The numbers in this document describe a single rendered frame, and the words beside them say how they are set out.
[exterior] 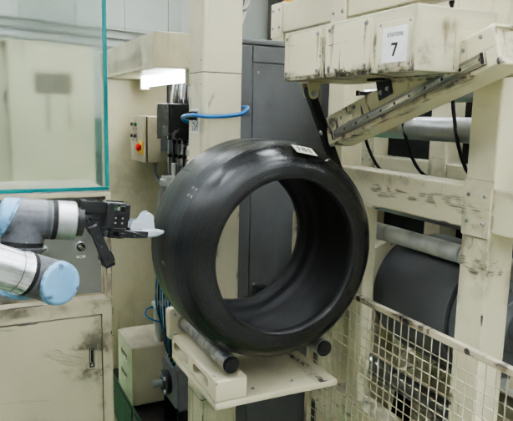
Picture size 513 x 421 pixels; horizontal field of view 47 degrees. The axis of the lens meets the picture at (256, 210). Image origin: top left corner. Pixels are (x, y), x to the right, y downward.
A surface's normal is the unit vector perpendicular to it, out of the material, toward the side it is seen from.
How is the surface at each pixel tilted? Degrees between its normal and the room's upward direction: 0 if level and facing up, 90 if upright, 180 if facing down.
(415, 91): 90
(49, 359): 90
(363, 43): 90
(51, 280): 89
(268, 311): 39
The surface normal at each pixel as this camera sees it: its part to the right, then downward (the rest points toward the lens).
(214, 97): 0.43, 0.15
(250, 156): 0.07, -0.57
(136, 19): 0.67, 0.13
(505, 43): 0.42, -0.16
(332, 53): -0.90, 0.05
